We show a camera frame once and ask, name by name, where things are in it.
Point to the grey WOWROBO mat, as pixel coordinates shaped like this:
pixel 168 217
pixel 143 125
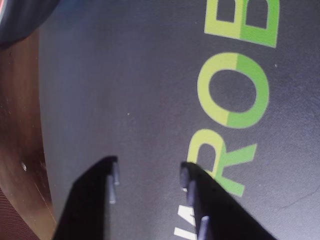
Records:
pixel 125 75

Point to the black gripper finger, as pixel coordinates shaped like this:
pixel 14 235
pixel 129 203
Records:
pixel 85 212
pixel 225 220

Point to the large red bowl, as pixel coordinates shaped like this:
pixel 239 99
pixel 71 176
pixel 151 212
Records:
pixel 20 20

